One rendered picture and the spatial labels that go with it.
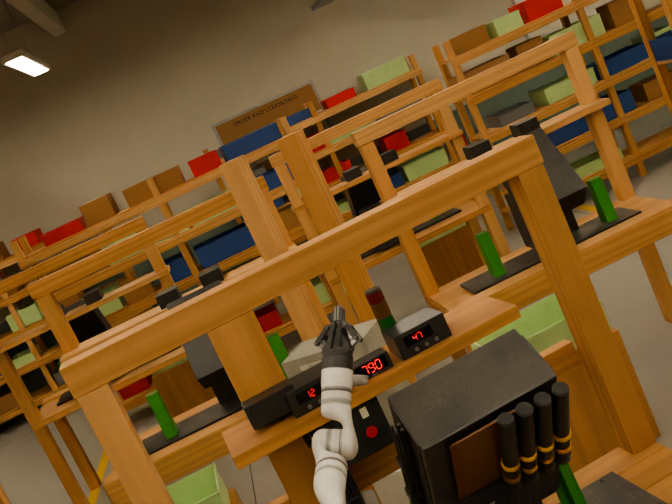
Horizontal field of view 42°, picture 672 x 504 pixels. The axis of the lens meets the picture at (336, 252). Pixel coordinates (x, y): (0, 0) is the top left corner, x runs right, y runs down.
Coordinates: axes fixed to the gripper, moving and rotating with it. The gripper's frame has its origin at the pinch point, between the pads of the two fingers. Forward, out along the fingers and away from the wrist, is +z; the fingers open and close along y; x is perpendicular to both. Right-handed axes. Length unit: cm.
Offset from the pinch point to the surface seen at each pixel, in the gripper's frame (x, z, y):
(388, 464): 67, -25, 26
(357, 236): 26.1, 32.4, 12.2
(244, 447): 18, -26, 42
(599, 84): 647, 459, 114
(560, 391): 21, -19, -46
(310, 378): 26.8, -6.9, 27.1
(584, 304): 86, 23, -32
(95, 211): 360, 294, 542
